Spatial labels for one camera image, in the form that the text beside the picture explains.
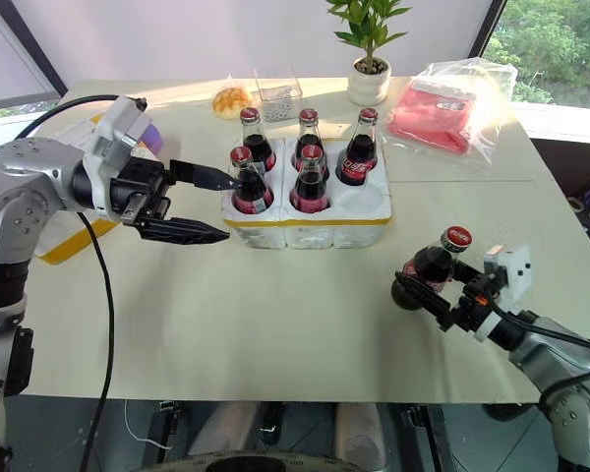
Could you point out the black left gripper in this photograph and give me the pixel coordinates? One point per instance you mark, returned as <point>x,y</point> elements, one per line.
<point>137,189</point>

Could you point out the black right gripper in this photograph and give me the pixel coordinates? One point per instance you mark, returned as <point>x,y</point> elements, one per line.
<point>474,305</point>

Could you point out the glass cola bottle red cap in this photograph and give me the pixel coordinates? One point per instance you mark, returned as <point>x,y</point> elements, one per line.
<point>309,130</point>
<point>251,194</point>
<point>359,157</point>
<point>432,263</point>
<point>256,142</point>
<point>311,189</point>

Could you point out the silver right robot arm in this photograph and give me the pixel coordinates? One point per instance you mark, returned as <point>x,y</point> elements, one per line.
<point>565,373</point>

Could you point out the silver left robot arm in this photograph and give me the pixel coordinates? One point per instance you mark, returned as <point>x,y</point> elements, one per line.
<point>24,182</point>

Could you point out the white foam crate yellow tape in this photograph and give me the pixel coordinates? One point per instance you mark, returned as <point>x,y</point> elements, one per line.
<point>354,216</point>

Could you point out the clear plastic box of washers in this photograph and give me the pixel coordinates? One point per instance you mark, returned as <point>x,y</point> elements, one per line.
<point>279,103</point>

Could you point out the white box yellow tape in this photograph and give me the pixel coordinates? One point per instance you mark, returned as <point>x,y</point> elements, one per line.
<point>61,236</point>

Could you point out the purple cylindrical object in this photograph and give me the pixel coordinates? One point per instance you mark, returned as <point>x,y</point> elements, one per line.
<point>153,138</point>

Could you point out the wrapped yellow bread bun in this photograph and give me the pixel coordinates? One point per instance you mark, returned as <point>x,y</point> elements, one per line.
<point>231,100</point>

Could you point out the red item in plastic bag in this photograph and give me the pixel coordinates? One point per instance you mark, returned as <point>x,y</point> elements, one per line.
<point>437,118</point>

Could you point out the grey rounded robot leg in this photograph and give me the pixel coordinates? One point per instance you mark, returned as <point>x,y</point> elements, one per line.
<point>360,432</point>
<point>226,428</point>

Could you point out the green plant in white pot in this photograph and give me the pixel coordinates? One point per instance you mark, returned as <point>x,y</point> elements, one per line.
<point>370,78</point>

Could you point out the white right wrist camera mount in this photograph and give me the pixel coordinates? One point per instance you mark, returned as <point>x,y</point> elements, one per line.
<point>513,270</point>

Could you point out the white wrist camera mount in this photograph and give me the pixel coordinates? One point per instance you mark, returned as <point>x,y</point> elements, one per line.
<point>113,128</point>
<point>513,270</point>

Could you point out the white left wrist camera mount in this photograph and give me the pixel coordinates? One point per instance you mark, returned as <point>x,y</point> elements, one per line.
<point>113,128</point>

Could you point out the black table bracket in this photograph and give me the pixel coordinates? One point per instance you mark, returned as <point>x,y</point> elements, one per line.
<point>423,432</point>
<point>166,423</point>

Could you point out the black window frame bar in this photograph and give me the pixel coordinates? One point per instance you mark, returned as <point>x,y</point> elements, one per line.
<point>29,46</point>
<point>489,24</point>

